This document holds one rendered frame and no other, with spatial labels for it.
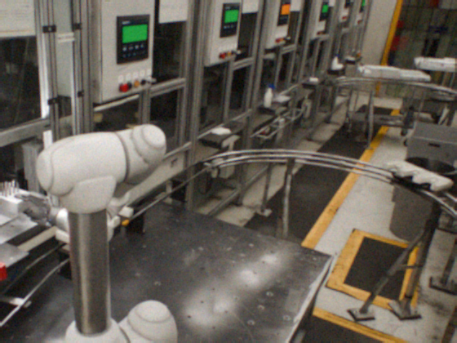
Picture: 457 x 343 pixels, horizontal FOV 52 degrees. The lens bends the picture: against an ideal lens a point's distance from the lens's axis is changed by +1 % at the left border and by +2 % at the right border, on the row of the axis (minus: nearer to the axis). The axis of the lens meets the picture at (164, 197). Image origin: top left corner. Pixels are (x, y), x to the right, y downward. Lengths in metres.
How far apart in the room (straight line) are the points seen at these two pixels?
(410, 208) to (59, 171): 3.45
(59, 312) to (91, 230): 0.77
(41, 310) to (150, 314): 0.60
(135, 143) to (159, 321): 0.57
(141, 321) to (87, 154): 0.57
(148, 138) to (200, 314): 0.94
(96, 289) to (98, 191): 0.28
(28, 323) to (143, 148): 0.96
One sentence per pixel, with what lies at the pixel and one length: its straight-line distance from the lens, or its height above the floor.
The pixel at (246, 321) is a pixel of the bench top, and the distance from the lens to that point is 1.88.
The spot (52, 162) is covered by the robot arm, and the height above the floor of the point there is 1.48.
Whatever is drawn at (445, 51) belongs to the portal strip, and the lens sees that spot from 9.47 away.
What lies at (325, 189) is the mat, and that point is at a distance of 4.92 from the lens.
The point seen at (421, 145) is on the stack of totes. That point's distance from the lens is 4.80.
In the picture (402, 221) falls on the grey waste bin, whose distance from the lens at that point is 4.25.
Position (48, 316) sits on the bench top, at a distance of 1.87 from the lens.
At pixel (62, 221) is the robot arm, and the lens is 1.71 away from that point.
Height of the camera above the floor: 1.88
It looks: 26 degrees down
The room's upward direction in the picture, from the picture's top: 3 degrees clockwise
